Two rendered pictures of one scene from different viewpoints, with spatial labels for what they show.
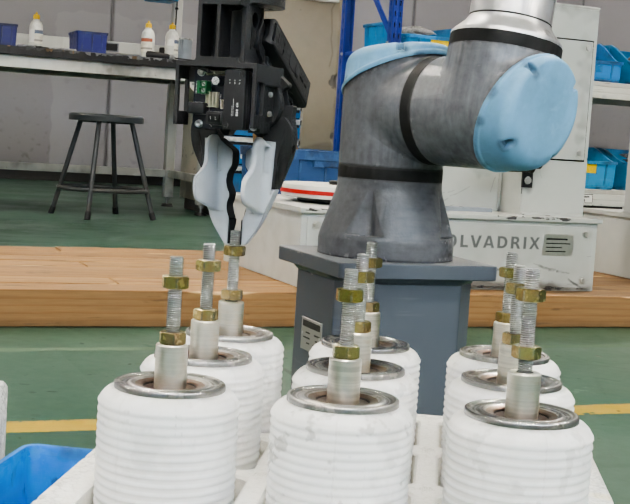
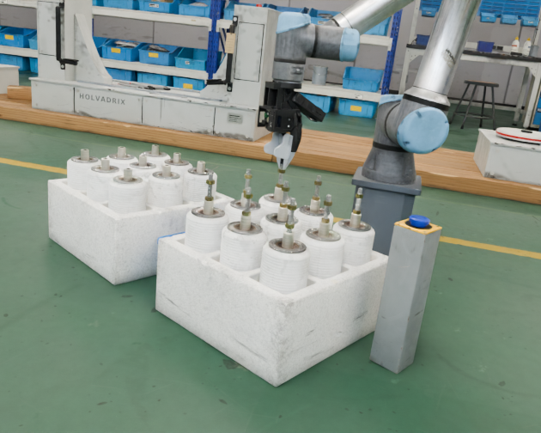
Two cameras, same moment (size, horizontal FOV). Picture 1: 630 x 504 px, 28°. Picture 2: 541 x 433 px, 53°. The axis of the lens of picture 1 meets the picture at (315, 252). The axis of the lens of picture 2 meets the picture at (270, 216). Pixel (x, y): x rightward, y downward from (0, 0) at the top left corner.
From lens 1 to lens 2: 72 cm
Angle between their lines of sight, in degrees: 37
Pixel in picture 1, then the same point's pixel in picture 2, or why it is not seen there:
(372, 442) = (237, 242)
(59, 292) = not seen: hidden behind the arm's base
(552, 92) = (430, 124)
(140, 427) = (189, 222)
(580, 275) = not seen: outside the picture
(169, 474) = (194, 238)
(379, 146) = (380, 135)
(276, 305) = (467, 183)
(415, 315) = (383, 203)
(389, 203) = (380, 158)
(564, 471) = (282, 266)
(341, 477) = (228, 251)
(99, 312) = not seen: hidden behind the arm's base
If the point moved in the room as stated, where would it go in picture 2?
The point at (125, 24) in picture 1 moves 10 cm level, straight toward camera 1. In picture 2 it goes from (526, 33) to (526, 33)
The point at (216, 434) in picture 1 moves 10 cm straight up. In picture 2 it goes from (209, 229) to (213, 186)
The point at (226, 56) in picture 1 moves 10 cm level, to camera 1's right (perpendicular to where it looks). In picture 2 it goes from (273, 105) to (308, 112)
